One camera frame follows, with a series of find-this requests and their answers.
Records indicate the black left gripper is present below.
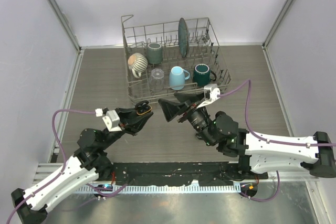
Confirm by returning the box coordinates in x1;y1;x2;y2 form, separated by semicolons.
100;106;153;150

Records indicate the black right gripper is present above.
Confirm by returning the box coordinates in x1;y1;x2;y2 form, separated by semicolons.
159;93;216;146

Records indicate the small black earbud case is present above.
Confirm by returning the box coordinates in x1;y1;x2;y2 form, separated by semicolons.
134;100;153;116

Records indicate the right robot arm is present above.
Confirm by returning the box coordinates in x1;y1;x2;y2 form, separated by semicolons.
158;88;335;179

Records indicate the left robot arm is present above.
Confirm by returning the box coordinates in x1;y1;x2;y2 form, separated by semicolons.
10;101;153;223

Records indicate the light blue mug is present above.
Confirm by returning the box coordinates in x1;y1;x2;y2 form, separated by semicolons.
169;66;191;90

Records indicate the clear glass tumbler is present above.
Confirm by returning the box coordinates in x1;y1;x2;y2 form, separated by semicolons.
149;68;165;91

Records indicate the dark green mug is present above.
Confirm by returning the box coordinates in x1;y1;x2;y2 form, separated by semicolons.
192;63;217;87

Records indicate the striped ceramic mug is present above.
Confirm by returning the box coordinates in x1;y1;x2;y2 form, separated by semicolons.
127;53;148;79

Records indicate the grey ceramic cup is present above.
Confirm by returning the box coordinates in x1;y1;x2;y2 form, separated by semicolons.
146;42;163;65

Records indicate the dark teal plate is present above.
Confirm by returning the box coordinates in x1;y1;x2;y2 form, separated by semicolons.
178;18;189;58

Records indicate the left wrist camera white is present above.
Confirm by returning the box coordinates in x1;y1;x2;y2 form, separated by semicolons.
95;108;122;132

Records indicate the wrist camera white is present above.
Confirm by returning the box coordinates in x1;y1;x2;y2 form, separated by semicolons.
197;84;221;109
95;108;122;132

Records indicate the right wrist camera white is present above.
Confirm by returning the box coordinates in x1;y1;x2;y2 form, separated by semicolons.
197;84;221;109

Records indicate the metal wire dish rack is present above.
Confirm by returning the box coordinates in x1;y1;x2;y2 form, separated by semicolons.
121;15;232;104

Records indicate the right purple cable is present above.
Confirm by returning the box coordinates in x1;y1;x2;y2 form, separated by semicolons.
219;79;336;147

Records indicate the purple cable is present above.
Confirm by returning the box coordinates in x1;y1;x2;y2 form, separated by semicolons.
6;109;98;224
219;79;336;147

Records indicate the white slotted cable duct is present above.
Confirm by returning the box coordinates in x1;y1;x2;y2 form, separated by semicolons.
72;180;241;194

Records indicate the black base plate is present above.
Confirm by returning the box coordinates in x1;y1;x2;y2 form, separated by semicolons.
83;161;268;187

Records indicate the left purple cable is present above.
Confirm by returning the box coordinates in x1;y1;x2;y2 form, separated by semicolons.
6;109;98;224

